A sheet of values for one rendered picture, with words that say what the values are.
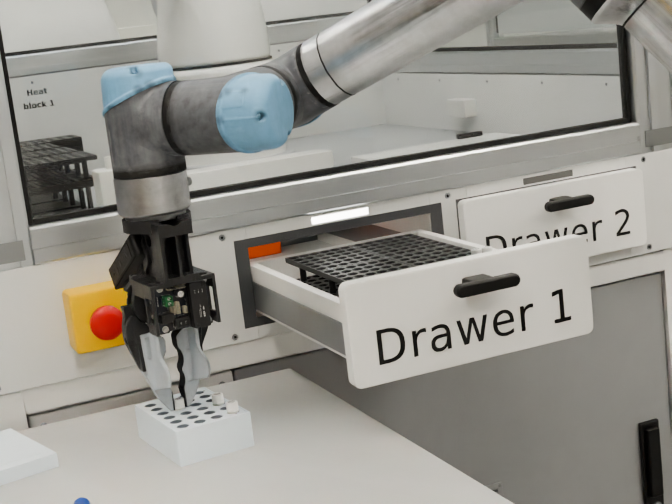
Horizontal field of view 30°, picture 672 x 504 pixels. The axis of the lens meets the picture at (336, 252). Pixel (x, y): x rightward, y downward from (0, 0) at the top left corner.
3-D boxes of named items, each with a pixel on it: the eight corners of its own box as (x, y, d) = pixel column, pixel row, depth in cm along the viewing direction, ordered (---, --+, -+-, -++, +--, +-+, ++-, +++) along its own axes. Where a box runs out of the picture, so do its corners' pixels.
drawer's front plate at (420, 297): (594, 332, 138) (587, 234, 136) (356, 390, 127) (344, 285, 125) (585, 329, 140) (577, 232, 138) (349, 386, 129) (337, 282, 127)
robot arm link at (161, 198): (103, 177, 130) (176, 165, 134) (109, 220, 131) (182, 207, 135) (127, 182, 124) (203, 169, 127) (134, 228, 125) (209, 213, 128)
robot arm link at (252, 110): (305, 60, 127) (210, 69, 131) (255, 76, 117) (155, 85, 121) (315, 136, 129) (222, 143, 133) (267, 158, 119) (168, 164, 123)
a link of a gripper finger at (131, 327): (130, 374, 131) (122, 292, 130) (126, 371, 133) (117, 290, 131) (173, 366, 134) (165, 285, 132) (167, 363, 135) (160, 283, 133)
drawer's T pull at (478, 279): (522, 285, 129) (520, 272, 129) (458, 299, 127) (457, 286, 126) (503, 280, 133) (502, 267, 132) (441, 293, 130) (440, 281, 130)
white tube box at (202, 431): (254, 445, 132) (250, 411, 131) (180, 467, 128) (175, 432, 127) (208, 418, 143) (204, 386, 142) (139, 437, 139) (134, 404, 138)
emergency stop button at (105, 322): (128, 337, 145) (123, 304, 144) (94, 344, 143) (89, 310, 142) (122, 332, 147) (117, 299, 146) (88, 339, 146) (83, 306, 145)
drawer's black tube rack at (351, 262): (502, 311, 145) (497, 256, 143) (364, 342, 138) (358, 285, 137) (415, 281, 165) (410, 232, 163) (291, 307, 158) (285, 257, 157)
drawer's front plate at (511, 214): (647, 244, 179) (642, 167, 177) (470, 282, 168) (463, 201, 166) (640, 242, 180) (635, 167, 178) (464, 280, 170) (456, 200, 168)
